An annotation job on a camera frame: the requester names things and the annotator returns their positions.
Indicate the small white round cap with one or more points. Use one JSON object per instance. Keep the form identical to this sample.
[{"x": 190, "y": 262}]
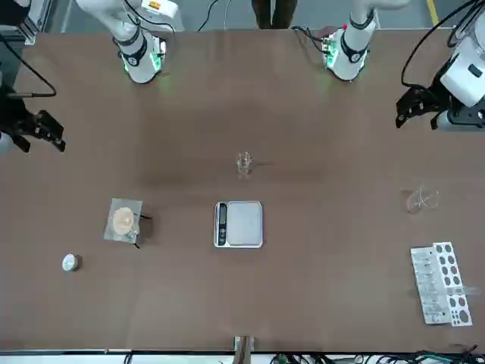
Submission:
[{"x": 69, "y": 262}]

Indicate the white test tube rack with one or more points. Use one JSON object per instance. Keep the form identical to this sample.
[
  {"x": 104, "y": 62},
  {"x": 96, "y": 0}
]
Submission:
[{"x": 441, "y": 284}]

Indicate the silver digital balance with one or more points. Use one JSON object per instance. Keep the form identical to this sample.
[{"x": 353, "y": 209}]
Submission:
[{"x": 242, "y": 223}]

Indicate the aluminium frame post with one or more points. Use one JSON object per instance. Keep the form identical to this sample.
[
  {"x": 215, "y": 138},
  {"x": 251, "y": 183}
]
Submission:
[
  {"x": 33, "y": 26},
  {"x": 244, "y": 349}
]

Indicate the glass test tube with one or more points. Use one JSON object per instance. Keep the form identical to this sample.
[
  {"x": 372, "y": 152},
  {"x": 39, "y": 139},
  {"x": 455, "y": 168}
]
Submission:
[{"x": 468, "y": 290}]

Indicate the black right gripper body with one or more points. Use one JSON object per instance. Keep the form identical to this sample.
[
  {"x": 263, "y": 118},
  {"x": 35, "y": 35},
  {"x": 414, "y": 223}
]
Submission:
[{"x": 15, "y": 113}]

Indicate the black tripod stand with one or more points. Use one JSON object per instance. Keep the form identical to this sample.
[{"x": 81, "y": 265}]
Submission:
[{"x": 147, "y": 218}]

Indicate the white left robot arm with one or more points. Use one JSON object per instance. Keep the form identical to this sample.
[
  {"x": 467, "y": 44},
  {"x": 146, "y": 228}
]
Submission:
[{"x": 346, "y": 57}]

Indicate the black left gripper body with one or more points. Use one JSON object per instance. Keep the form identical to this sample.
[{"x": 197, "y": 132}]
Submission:
[{"x": 435, "y": 100}]

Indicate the small glass beaker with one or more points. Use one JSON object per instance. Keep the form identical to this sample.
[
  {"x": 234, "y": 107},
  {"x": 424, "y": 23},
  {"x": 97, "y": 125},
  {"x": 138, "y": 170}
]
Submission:
[{"x": 244, "y": 165}]

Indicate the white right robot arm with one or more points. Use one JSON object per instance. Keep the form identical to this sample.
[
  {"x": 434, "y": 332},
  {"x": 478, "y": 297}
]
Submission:
[{"x": 140, "y": 60}]

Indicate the green circuit board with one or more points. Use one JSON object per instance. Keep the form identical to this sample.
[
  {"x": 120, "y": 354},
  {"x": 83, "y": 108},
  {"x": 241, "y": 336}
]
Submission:
[{"x": 281, "y": 359}]

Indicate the large glass beaker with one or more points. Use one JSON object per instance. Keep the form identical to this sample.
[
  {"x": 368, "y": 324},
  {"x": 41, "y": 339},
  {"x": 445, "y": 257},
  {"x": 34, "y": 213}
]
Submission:
[{"x": 422, "y": 199}]

